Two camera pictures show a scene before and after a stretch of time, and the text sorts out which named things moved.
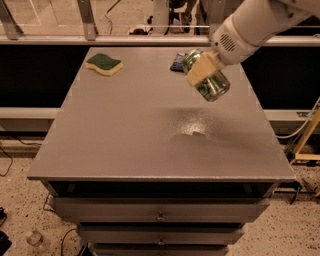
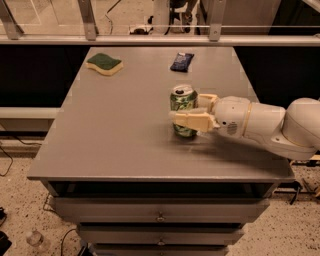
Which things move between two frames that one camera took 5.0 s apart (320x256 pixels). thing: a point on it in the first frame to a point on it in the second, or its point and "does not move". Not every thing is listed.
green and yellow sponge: (104, 64) does not move
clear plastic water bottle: (35, 238) does not move
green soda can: (213, 87) to (183, 97)
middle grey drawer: (161, 234) does not move
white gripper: (230, 45) to (230, 115)
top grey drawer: (158, 209) does not move
